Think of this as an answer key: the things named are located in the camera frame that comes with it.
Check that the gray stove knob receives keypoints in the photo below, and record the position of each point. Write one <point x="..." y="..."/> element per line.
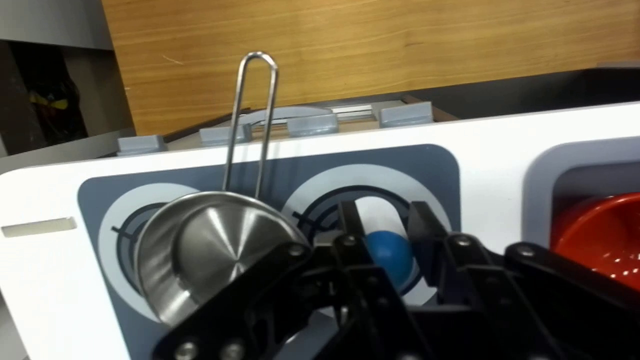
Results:
<point x="321" y="125"/>
<point x="223" y="135"/>
<point x="140" y="143"/>
<point x="403" y="113"/>

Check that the white black toy kitchen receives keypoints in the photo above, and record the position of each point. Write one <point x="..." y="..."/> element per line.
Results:
<point x="487" y="152"/>

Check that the red toy colander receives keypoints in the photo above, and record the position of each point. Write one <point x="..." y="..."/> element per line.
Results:
<point x="600" y="241"/>

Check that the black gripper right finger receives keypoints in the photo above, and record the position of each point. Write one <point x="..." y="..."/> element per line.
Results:
<point x="533" y="300"/>

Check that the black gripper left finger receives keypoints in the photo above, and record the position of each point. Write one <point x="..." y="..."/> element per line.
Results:
<point x="301" y="300"/>

